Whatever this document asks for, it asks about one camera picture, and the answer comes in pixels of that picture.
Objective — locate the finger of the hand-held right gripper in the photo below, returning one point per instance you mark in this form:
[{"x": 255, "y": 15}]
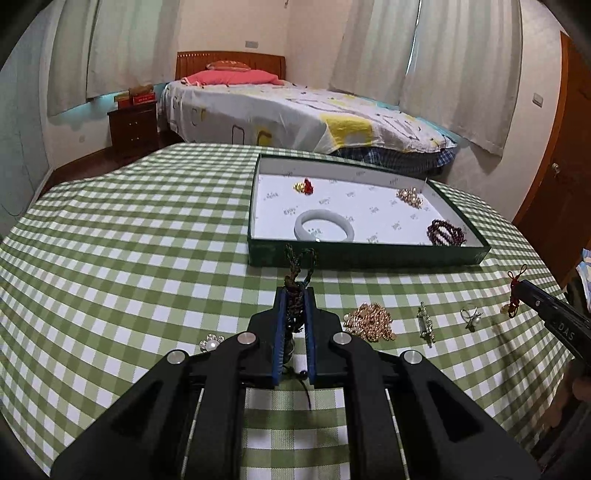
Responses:
[{"x": 535, "y": 297}]

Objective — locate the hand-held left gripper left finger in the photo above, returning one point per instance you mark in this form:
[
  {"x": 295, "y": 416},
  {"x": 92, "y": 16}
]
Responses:
[{"x": 278, "y": 332}]

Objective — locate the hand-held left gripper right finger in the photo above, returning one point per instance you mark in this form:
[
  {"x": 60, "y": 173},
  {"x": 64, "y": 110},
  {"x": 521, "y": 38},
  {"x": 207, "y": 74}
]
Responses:
[{"x": 310, "y": 332}]

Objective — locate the red knot charm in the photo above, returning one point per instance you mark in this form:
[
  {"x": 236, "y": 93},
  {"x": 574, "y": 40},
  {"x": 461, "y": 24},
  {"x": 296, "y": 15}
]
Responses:
[{"x": 513, "y": 304}]

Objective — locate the pale jade bangle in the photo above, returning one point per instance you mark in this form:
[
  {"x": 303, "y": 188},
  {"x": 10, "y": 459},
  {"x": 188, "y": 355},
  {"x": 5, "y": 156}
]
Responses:
[{"x": 302, "y": 226}]

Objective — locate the dark green tray box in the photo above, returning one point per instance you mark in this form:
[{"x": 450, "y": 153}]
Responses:
[{"x": 355, "y": 198}]

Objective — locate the small red gold charm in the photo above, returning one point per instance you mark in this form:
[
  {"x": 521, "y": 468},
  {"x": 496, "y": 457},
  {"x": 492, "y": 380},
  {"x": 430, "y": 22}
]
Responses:
[{"x": 304, "y": 186}]

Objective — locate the pile of colourful clothes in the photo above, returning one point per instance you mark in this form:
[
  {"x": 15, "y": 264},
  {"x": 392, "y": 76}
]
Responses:
[{"x": 586, "y": 270}]

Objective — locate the gold rhinestone brooch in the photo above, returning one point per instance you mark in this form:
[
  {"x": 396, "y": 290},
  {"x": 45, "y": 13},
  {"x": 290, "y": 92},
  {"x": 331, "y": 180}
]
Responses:
[{"x": 369, "y": 321}]

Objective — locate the pearl brooch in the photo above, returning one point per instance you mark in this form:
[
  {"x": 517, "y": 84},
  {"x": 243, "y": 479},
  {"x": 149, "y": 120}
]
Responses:
[{"x": 211, "y": 344}]

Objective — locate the silver hair clip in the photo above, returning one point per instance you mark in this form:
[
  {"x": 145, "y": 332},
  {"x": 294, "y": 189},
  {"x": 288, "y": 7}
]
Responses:
[{"x": 425, "y": 323}]

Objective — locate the metal door knob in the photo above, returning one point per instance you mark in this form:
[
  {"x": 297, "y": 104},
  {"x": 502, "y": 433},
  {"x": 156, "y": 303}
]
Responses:
[{"x": 555, "y": 168}]

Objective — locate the brown wooden door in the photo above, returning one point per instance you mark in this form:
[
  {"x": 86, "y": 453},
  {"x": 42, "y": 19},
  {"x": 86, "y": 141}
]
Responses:
[{"x": 568, "y": 138}]

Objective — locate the green checked tablecloth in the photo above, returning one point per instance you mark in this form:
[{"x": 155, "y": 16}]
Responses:
[{"x": 138, "y": 230}]

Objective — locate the blue plaid bed skirt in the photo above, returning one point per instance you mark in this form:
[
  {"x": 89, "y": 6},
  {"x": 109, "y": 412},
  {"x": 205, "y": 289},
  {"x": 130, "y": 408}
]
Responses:
[{"x": 401, "y": 159}]

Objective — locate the patterned white bed sheet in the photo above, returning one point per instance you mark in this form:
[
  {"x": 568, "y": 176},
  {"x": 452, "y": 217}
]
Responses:
[{"x": 277, "y": 110}]

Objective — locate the wide white curtain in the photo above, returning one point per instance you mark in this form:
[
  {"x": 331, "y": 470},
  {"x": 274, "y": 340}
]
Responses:
[
  {"x": 134, "y": 46},
  {"x": 461, "y": 69}
]

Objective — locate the dark wooden nightstand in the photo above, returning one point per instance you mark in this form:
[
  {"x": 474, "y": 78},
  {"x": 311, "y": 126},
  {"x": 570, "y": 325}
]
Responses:
[{"x": 134, "y": 129}]

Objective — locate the pink pillow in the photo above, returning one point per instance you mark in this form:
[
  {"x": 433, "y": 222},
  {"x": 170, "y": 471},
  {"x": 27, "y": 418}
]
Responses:
[{"x": 226, "y": 77}]

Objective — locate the red box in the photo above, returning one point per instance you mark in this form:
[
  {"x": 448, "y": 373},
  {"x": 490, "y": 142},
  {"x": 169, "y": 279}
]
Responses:
[{"x": 143, "y": 99}]

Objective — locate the brown cushion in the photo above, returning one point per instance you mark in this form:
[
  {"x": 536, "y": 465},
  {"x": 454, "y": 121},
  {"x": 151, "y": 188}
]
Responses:
[{"x": 228, "y": 66}]

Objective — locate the wooden bed headboard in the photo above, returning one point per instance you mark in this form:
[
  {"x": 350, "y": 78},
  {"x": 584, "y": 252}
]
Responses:
[{"x": 231, "y": 57}]

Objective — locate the brown tissue box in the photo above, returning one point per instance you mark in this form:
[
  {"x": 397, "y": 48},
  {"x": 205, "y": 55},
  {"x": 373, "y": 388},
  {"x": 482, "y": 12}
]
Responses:
[{"x": 140, "y": 89}]

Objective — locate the narrow white curtain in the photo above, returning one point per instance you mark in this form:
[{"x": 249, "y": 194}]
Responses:
[
  {"x": 69, "y": 55},
  {"x": 369, "y": 46}
]

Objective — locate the white light switch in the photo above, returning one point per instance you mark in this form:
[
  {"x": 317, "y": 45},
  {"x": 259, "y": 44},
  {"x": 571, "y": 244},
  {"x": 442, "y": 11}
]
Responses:
[{"x": 538, "y": 99}]

